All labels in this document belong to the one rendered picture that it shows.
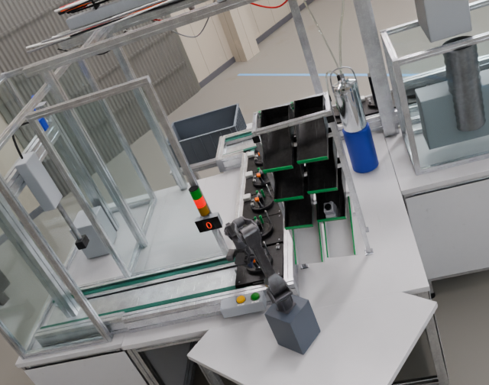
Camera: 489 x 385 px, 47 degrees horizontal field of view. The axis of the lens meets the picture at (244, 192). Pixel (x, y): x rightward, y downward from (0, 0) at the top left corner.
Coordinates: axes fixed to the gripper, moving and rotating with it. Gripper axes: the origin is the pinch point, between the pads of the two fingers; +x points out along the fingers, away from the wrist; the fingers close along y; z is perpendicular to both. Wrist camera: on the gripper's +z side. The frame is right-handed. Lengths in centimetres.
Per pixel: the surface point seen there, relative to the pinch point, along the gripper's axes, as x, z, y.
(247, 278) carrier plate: 12.6, -0.9, -5.6
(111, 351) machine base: 29, 35, -76
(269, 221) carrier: 11.4, -39.6, -5.6
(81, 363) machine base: 33, 43, -94
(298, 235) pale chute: 1.3, -18.5, 19.0
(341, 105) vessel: -17, -100, 29
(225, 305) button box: 12.8, 15.9, -11.8
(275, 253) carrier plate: 13.3, -17.8, 3.7
